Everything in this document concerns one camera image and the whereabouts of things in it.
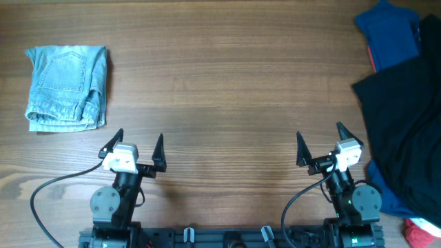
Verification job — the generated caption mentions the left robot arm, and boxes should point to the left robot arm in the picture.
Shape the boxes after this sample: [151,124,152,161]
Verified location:
[78,129,167,248]

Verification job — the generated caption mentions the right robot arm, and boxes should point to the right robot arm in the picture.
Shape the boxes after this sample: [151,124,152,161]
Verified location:
[290,122,385,248]

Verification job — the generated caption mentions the folded light blue jeans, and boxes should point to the folded light blue jeans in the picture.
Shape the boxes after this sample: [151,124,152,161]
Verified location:
[25,45,107,132]

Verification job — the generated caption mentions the black cable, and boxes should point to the black cable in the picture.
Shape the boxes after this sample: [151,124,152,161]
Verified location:
[280,154,338,247]
[30,160,104,248]

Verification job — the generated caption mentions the red garment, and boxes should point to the red garment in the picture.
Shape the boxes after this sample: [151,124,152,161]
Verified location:
[404,218,440,248]

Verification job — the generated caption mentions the black shorts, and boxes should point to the black shorts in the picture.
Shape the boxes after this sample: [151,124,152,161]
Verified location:
[352,14,440,226]

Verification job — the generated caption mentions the right black cable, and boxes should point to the right black cable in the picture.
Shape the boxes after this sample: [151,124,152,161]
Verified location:
[280,154,338,247]

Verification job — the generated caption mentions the left black cable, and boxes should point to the left black cable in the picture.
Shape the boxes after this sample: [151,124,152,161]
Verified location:
[30,160,104,248]

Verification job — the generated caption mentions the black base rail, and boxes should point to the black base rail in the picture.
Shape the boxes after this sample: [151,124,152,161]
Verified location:
[78,225,385,248]

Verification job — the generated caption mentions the blue garment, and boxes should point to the blue garment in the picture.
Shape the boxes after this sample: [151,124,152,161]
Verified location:
[355,1,420,72]

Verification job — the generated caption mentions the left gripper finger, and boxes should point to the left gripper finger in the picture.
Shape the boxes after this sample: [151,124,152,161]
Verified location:
[98,128,123,159]
[152,134,167,172]

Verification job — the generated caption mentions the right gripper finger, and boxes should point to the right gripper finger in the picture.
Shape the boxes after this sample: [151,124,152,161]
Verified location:
[296,131,312,167]
[336,122,364,147]

